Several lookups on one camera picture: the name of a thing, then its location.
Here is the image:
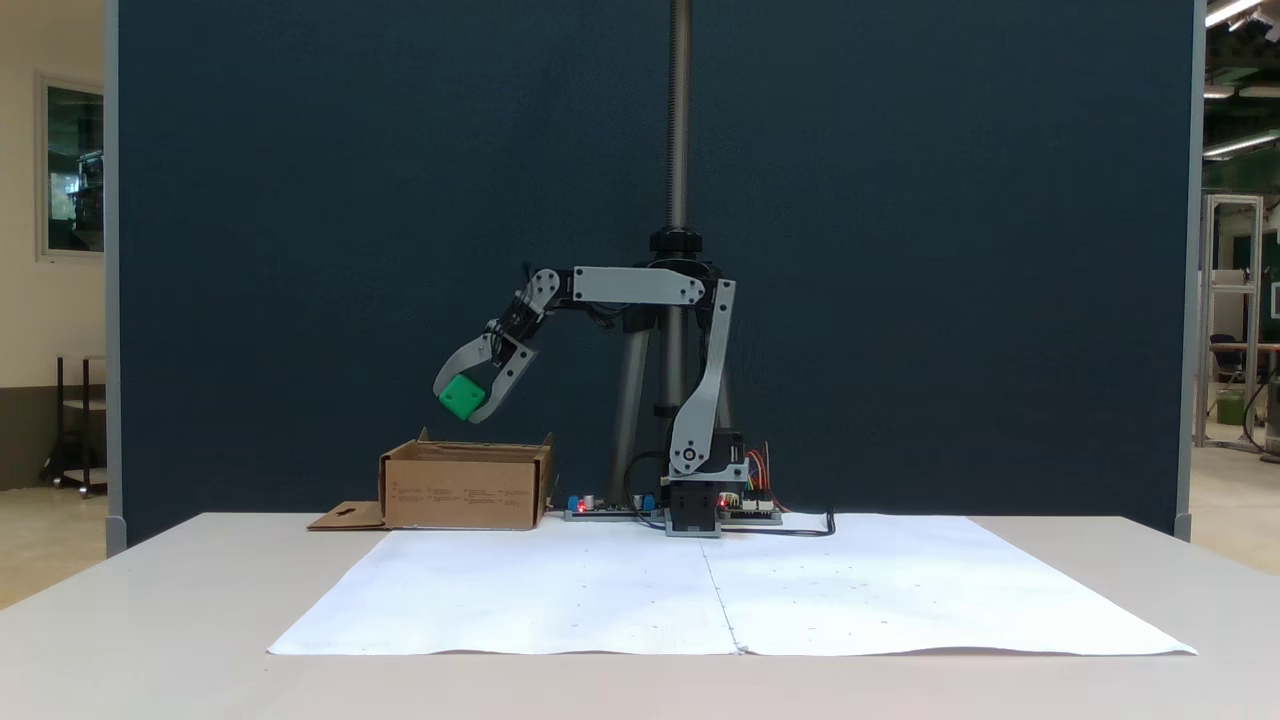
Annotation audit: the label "dark blue partition panel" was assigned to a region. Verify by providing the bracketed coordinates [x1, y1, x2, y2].
[105, 0, 1206, 549]

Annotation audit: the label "black board cable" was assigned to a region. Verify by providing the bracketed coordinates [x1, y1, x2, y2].
[622, 450, 669, 523]

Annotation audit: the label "black power cable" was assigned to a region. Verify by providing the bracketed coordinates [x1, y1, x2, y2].
[720, 510, 837, 539]

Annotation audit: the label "black office chair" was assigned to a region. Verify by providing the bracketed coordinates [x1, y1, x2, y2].
[1209, 333, 1247, 389]

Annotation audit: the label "dark shelf cart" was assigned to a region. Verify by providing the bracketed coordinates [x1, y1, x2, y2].
[42, 353, 108, 498]

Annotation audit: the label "circuit board with jumper wires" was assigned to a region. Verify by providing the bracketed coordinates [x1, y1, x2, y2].
[720, 490, 784, 526]

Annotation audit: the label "framed wall window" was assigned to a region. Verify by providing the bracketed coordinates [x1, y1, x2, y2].
[38, 75, 106, 263]

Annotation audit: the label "aluminium frame rack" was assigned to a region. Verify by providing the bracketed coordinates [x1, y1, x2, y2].
[1195, 193, 1266, 451]

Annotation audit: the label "dark circuit board, blue parts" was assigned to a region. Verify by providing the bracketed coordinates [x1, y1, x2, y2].
[563, 493, 663, 522]

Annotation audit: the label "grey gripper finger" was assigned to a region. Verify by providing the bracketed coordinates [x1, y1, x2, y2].
[433, 335, 497, 397]
[470, 345, 536, 424]

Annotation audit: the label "brown cardboard box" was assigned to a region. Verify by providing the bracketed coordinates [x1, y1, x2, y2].
[308, 428, 556, 532]

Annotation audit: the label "green die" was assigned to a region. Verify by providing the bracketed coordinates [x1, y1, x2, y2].
[439, 374, 488, 422]

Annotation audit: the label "white paper sheet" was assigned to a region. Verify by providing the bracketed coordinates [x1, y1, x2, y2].
[700, 513, 1198, 658]
[268, 515, 743, 657]

